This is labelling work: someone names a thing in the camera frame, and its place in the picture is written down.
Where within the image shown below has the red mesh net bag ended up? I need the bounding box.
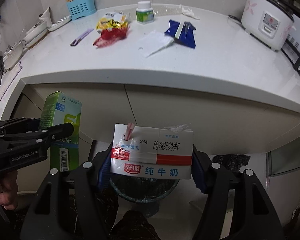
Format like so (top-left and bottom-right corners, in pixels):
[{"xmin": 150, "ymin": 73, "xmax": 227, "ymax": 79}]
[{"xmin": 93, "ymin": 27, "xmax": 128, "ymax": 48}]

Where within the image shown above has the green white small box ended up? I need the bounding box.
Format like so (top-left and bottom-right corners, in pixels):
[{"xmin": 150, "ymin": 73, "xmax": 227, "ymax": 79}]
[{"xmin": 39, "ymin": 91, "xmax": 82, "ymax": 172}]

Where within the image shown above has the white tissue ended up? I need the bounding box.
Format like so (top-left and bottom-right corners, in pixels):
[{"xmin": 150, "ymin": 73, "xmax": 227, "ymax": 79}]
[{"xmin": 179, "ymin": 5, "xmax": 200, "ymax": 20}]

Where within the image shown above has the white rice cooker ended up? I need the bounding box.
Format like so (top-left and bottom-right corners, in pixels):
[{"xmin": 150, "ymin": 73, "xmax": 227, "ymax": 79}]
[{"xmin": 241, "ymin": 0, "xmax": 295, "ymax": 51}]

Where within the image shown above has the dark green trash basket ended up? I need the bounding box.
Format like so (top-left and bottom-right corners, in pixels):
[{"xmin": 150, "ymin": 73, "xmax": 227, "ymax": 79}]
[{"xmin": 110, "ymin": 175, "xmax": 179, "ymax": 203}]

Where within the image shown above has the black plastic bag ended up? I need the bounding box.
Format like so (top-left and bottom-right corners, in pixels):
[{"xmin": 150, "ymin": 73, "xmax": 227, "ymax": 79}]
[{"xmin": 212, "ymin": 154, "xmax": 251, "ymax": 172}]

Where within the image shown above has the yellow snack wrapper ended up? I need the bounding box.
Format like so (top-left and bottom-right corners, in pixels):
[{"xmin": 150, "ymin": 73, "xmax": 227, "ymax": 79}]
[{"xmin": 96, "ymin": 12, "xmax": 129, "ymax": 33}]

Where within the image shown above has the white green pill bottle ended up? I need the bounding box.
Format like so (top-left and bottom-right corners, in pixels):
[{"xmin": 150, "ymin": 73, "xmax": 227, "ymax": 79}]
[{"xmin": 136, "ymin": 1, "xmax": 154, "ymax": 24}]

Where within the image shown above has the person's left hand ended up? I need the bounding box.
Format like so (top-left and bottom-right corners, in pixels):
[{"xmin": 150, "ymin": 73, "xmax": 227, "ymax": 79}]
[{"xmin": 0, "ymin": 171, "xmax": 18, "ymax": 210}]

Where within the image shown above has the glass pot lid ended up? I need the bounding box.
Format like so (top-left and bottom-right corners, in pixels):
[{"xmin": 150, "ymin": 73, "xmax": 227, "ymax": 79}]
[{"xmin": 3, "ymin": 41, "xmax": 23, "ymax": 70}]

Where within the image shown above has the purple sachet stick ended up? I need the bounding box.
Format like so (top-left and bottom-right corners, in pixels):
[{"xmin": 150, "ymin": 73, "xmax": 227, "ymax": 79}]
[{"xmin": 70, "ymin": 28, "xmax": 94, "ymax": 47}]

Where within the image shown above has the white bowl with lid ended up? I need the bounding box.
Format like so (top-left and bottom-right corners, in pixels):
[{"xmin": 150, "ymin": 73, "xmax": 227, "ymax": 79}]
[{"xmin": 24, "ymin": 21, "xmax": 48, "ymax": 48}]

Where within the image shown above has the dark blue foil pouch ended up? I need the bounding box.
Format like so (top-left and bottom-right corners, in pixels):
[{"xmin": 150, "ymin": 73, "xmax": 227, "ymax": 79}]
[{"xmin": 164, "ymin": 20, "xmax": 196, "ymax": 49}]

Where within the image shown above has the white microwave oven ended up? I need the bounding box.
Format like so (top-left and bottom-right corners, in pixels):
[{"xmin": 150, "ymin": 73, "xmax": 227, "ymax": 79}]
[{"xmin": 281, "ymin": 11, "xmax": 300, "ymax": 74}]

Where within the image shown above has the blue rimmed plate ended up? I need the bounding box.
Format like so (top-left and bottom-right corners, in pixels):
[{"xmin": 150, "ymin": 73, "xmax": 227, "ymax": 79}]
[{"xmin": 48, "ymin": 15, "xmax": 71, "ymax": 32}]

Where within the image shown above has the bubble wrap sheet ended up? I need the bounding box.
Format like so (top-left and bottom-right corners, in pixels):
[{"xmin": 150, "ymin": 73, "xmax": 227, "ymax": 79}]
[{"xmin": 152, "ymin": 4, "xmax": 182, "ymax": 17}]

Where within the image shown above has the blue utensil holder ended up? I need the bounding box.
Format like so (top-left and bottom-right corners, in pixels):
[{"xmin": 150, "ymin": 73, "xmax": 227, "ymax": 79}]
[{"xmin": 66, "ymin": 0, "xmax": 97, "ymax": 21}]

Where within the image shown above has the blue white milk carton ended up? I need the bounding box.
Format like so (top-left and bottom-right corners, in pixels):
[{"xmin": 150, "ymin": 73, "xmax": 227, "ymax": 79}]
[{"xmin": 110, "ymin": 124, "xmax": 193, "ymax": 180}]

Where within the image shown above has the white ceramic jug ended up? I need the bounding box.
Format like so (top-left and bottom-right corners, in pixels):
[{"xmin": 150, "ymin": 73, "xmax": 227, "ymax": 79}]
[{"xmin": 39, "ymin": 7, "xmax": 52, "ymax": 28}]

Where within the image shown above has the white plastic zip bag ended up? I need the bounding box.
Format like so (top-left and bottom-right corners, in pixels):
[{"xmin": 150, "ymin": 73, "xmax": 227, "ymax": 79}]
[{"xmin": 136, "ymin": 30, "xmax": 174, "ymax": 57}]

